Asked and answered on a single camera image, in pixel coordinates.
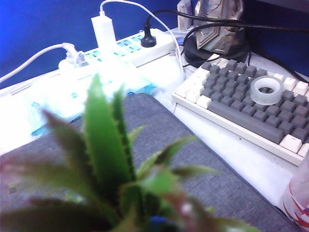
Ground white charger adapter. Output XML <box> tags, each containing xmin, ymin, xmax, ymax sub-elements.
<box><xmin>91</xmin><ymin>16</ymin><xmax>117</xmax><ymax>48</ymax></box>

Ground black monitor cable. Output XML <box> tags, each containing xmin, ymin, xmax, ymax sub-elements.
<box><xmin>183</xmin><ymin>22</ymin><xmax>309</xmax><ymax>69</ymax></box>

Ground light blue tissue pack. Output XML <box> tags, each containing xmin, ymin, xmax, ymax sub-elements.
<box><xmin>23</xmin><ymin>72</ymin><xmax>158</xmax><ymax>139</ymax></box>

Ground white charger cable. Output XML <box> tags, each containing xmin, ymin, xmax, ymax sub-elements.
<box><xmin>99</xmin><ymin>0</ymin><xmax>187</xmax><ymax>83</ymax></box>

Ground black plug with cable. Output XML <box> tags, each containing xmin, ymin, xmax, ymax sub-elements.
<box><xmin>140</xmin><ymin>9</ymin><xmax>247</xmax><ymax>48</ymax></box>

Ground silver faceted figurine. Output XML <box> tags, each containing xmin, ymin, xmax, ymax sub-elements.
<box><xmin>194</xmin><ymin>0</ymin><xmax>245</xmax><ymax>54</ymax></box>

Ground white and gray keyboard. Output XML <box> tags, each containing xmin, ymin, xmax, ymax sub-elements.
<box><xmin>171</xmin><ymin>58</ymin><xmax>309</xmax><ymax>168</ymax></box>

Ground white power strip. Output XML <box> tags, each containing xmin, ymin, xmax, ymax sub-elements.
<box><xmin>0</xmin><ymin>28</ymin><xmax>180</xmax><ymax>98</ymax></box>

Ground clear tape roll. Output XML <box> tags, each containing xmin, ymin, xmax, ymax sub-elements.
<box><xmin>250</xmin><ymin>75</ymin><xmax>284</xmax><ymax>106</ymax></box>

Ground white plug with cable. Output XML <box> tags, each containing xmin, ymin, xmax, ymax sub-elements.
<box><xmin>0</xmin><ymin>42</ymin><xmax>85</xmax><ymax>84</ymax></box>

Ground plastic pineapple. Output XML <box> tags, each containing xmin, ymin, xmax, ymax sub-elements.
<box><xmin>0</xmin><ymin>73</ymin><xmax>262</xmax><ymax>232</ymax></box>

